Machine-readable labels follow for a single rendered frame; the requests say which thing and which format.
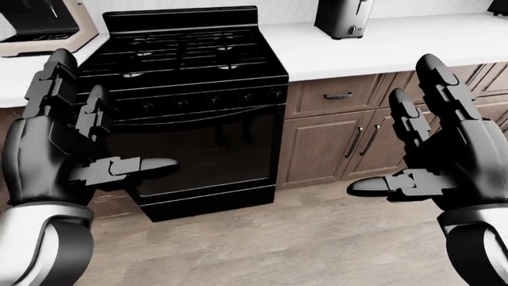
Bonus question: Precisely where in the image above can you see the black gas stove oven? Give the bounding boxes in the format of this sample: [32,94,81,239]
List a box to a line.
[74,5,291,223]

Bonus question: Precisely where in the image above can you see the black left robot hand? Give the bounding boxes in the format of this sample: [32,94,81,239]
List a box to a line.
[1,48,182,207]

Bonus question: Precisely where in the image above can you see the brown wooden drawer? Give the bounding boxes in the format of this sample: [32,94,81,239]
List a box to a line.
[291,71,387,118]

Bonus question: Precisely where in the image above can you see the brown wooden cabinet door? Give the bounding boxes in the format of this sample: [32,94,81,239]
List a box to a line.
[341,103,433,179]
[279,110,376,188]

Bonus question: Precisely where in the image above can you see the black silver toaster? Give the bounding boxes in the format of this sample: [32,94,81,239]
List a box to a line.
[314,0,375,41]

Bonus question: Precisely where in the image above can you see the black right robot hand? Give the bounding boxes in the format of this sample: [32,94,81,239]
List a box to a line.
[346,52,508,213]

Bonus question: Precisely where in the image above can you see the white kitchen countertop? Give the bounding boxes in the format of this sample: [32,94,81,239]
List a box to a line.
[0,11,508,109]

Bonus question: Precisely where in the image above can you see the brown wooden cabinet unit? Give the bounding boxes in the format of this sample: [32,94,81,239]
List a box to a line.
[372,61,508,180]

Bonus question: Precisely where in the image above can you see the black object at countertop edge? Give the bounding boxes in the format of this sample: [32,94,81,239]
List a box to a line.
[487,0,508,17]

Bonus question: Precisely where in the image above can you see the black cabinet door handle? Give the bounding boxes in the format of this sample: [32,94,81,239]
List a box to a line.
[344,126,364,159]
[360,124,381,157]

